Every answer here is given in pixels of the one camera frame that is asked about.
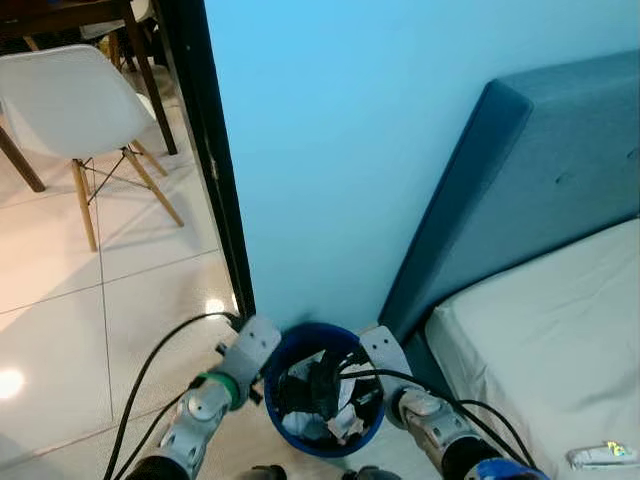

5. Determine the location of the white crumpled paper rubbish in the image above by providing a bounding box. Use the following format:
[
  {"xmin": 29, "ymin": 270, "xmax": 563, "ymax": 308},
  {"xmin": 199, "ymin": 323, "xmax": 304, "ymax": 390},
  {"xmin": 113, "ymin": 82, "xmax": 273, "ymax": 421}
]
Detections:
[{"xmin": 283, "ymin": 412, "xmax": 331, "ymax": 447}]

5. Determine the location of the blue round trash bin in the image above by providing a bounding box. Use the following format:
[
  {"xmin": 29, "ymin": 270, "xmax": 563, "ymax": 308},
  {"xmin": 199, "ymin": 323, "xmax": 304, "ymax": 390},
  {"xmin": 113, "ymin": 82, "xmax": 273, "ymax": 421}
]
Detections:
[{"xmin": 262, "ymin": 322, "xmax": 386, "ymax": 459}]

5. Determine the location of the robot left leg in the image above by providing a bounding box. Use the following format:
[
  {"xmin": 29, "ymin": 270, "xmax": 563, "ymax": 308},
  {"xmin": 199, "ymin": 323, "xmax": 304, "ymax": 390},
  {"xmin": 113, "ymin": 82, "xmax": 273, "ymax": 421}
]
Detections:
[{"xmin": 250, "ymin": 464, "xmax": 291, "ymax": 480}]

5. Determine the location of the robot leg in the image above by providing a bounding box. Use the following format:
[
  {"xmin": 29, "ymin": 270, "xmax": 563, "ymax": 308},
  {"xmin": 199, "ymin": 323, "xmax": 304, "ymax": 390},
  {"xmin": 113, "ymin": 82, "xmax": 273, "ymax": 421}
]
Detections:
[
  {"xmin": 250, "ymin": 464, "xmax": 291, "ymax": 480},
  {"xmin": 345, "ymin": 464, "xmax": 401, "ymax": 480}
]

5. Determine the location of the robot right leg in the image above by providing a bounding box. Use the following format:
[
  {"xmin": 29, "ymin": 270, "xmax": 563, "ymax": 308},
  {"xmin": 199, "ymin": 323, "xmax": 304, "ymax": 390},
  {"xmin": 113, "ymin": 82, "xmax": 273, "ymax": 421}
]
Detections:
[{"xmin": 345, "ymin": 464, "xmax": 401, "ymax": 480}]

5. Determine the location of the mattress with white sheet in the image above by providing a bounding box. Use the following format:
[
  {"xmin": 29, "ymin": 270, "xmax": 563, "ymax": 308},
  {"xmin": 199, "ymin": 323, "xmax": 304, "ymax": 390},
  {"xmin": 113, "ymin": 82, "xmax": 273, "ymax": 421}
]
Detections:
[{"xmin": 425, "ymin": 218, "xmax": 640, "ymax": 480}]

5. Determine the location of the white chair with wooden legs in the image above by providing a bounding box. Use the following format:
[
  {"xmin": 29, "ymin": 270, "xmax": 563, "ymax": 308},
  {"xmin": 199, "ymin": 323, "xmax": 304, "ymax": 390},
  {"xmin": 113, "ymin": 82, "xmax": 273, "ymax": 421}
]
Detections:
[
  {"xmin": 0, "ymin": 43, "xmax": 186, "ymax": 253},
  {"xmin": 82, "ymin": 0, "xmax": 153, "ymax": 41}
]

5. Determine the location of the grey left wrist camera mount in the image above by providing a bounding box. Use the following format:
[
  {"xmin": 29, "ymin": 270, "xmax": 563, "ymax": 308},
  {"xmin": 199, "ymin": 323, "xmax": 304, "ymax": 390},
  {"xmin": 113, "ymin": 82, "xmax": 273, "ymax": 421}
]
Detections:
[{"xmin": 222, "ymin": 315, "xmax": 283, "ymax": 386}]

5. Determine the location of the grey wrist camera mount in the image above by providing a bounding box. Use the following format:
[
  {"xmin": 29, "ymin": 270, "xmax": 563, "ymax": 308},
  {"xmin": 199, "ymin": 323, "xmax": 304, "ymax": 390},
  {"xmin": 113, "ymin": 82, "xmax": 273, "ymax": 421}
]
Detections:
[
  {"xmin": 222, "ymin": 315, "xmax": 283, "ymax": 386},
  {"xmin": 360, "ymin": 325, "xmax": 411, "ymax": 391}
]

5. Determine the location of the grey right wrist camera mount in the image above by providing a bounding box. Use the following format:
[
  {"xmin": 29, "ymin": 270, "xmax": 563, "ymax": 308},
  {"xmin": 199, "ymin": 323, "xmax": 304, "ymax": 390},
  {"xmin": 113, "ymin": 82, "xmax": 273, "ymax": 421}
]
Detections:
[{"xmin": 360, "ymin": 325, "xmax": 411, "ymax": 391}]

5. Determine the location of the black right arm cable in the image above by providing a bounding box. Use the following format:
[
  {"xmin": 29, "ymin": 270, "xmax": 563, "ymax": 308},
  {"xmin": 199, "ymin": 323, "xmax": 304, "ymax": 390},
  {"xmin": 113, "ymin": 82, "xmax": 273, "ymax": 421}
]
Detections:
[{"xmin": 335, "ymin": 365, "xmax": 516, "ymax": 471}]

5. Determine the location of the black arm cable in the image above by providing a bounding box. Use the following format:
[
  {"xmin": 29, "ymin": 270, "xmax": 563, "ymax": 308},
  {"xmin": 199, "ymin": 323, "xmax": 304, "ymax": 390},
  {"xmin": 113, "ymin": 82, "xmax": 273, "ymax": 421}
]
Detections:
[
  {"xmin": 103, "ymin": 312, "xmax": 241, "ymax": 480},
  {"xmin": 335, "ymin": 365, "xmax": 516, "ymax": 471}
]

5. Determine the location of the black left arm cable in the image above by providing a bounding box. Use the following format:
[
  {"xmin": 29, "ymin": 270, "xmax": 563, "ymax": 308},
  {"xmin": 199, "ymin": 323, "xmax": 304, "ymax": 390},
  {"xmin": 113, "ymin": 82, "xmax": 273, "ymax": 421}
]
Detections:
[{"xmin": 103, "ymin": 312, "xmax": 241, "ymax": 480}]

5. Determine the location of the black door frame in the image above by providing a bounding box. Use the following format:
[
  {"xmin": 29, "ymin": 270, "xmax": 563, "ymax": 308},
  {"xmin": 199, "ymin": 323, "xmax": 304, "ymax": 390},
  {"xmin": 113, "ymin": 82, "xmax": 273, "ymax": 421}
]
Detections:
[{"xmin": 155, "ymin": 0, "xmax": 256, "ymax": 321}]

